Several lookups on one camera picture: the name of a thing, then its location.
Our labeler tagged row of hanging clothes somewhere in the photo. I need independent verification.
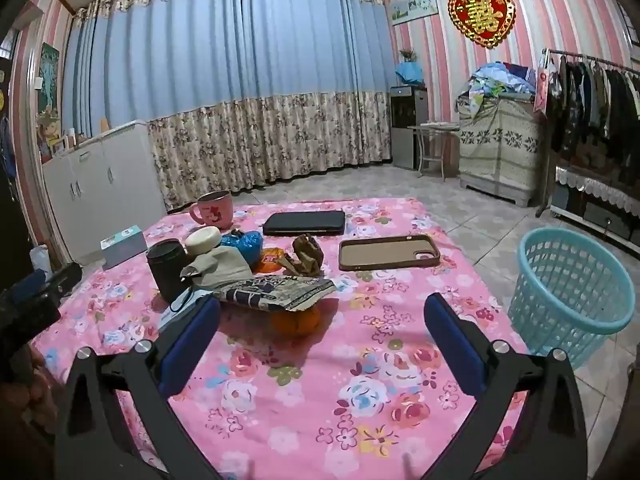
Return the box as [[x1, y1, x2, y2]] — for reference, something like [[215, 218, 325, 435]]
[[545, 55, 640, 186]]

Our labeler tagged beige cloth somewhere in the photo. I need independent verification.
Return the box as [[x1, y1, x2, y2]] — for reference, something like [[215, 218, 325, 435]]
[[179, 247, 253, 291]]

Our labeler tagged pile of folded clothes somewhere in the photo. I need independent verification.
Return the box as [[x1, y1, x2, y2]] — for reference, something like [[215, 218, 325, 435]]
[[467, 61, 541, 106]]

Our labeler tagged black cylindrical cup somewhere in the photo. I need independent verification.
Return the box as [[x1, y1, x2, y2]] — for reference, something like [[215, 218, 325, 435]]
[[146, 240, 193, 301]]

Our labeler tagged blue floral curtain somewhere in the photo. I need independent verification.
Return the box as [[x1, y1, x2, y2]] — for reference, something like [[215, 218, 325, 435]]
[[62, 0, 393, 213]]

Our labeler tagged brown cloth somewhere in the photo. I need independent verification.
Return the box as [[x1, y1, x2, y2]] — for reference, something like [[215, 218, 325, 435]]
[[280, 234, 326, 277]]

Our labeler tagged orange snack packet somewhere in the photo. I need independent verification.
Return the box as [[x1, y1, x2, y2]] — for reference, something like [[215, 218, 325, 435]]
[[255, 247, 288, 275]]

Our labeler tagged landscape wall picture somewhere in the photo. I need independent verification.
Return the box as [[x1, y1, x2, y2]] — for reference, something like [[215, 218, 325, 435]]
[[390, 0, 440, 27]]

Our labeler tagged low cabinet with lace cloth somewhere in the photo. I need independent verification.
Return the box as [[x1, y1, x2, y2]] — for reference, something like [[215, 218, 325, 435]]
[[550, 165, 640, 256]]

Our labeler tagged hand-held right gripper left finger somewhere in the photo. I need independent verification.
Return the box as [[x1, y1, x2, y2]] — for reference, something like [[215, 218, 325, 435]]
[[55, 294, 223, 480]]

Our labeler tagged light blue plastic basket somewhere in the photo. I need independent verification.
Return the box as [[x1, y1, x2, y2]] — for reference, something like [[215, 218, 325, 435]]
[[507, 226, 636, 368]]

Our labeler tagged white cabinet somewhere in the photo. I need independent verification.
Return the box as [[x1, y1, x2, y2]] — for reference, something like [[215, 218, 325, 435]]
[[41, 120, 168, 266]]

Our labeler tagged white round jar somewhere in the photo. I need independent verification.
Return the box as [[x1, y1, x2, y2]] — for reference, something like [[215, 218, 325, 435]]
[[185, 226, 222, 256]]

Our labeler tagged red heart wall decoration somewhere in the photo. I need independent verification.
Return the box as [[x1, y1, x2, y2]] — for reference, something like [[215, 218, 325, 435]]
[[446, 0, 517, 50]]

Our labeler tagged grey water dispenser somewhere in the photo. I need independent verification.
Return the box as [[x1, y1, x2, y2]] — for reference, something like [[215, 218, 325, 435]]
[[390, 85, 429, 171]]

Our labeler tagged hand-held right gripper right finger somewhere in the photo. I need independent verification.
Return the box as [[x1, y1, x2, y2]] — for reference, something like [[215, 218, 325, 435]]
[[422, 292, 588, 480]]

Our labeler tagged blue cloth cover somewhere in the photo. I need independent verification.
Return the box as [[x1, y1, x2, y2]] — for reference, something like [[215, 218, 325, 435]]
[[395, 61, 425, 86]]

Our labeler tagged brown phone case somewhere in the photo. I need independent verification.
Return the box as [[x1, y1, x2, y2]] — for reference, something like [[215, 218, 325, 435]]
[[338, 234, 441, 272]]

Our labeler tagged blue plastic bag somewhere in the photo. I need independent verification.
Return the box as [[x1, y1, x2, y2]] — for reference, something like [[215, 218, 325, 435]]
[[221, 230, 264, 266]]

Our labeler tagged pink mug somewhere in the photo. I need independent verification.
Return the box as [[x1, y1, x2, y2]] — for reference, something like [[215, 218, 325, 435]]
[[189, 191, 234, 229]]

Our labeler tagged wall poster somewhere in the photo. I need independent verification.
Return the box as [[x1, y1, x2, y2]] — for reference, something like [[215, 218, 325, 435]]
[[36, 42, 62, 163]]

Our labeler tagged cloth covered washing machine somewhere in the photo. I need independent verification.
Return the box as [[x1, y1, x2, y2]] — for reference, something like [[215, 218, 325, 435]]
[[457, 92, 548, 208]]

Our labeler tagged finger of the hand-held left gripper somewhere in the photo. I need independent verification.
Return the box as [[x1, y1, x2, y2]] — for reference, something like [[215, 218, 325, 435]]
[[46, 262, 84, 297]]

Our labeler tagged pink hanging bag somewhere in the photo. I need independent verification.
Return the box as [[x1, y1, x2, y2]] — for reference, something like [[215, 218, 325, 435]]
[[532, 55, 558, 113]]

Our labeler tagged black wallet case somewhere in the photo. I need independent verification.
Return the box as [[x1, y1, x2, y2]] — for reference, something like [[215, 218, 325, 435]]
[[262, 210, 347, 237]]

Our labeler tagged metal clothes rack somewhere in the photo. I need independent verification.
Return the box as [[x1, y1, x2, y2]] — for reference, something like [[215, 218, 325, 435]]
[[537, 47, 640, 221]]

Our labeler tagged blue face mask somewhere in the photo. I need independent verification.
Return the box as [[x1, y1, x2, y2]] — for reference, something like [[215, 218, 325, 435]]
[[160, 287, 211, 328]]

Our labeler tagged small metal side table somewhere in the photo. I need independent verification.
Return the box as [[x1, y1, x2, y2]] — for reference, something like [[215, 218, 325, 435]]
[[410, 121, 461, 181]]

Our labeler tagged blue white tissue box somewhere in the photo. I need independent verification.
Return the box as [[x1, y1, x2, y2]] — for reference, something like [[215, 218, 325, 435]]
[[100, 225, 148, 271]]

